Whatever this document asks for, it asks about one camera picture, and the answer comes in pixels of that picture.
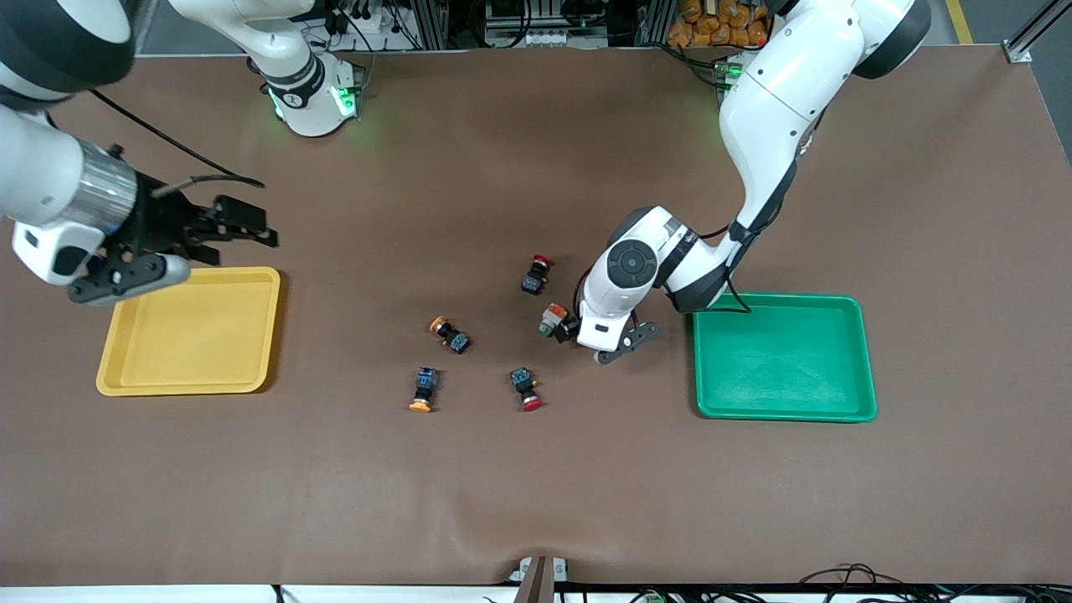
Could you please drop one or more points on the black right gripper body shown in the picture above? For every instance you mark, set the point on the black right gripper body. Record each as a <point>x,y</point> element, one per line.
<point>161,223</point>

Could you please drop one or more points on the orange-capped white switch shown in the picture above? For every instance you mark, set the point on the orange-capped white switch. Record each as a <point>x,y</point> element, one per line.
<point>553,318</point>

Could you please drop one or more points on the yellow mushroom push button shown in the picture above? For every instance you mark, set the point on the yellow mushroom push button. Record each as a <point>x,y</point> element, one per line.
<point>425,383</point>
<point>456,339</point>

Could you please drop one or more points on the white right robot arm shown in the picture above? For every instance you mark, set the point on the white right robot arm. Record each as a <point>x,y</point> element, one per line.
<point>42,167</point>

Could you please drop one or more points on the red mushroom push button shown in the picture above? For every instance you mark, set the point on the red mushroom push button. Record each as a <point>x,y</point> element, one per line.
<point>523,381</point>
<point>533,283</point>

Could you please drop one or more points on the yellow plastic tray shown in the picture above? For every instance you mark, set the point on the yellow plastic tray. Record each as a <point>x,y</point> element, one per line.
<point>193,343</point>

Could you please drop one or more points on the brown table mat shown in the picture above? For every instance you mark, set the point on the brown table mat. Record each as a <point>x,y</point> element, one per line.
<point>502,486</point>

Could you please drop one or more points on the green plastic tray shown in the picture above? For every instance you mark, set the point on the green plastic tray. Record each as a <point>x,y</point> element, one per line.
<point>787,360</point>

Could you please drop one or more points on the white power strip with plugs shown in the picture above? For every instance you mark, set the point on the white power strip with plugs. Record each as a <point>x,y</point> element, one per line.
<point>381,18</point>

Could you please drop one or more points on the green connector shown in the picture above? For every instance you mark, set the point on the green connector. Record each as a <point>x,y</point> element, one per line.
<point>653,597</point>

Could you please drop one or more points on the orange objects pile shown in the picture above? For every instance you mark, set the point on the orange objects pile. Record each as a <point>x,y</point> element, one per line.
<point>712,25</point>

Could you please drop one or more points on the aluminium profile bar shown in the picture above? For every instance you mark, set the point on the aluminium profile bar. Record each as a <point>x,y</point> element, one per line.
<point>1017,52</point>

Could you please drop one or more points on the white table bracket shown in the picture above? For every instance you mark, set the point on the white table bracket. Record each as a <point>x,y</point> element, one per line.
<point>559,569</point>

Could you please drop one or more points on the brown post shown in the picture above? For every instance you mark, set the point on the brown post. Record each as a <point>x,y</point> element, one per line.
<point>536,586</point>

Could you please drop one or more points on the aluminium frame post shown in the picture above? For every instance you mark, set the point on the aluminium frame post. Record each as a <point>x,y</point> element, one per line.
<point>655,23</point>
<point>429,23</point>

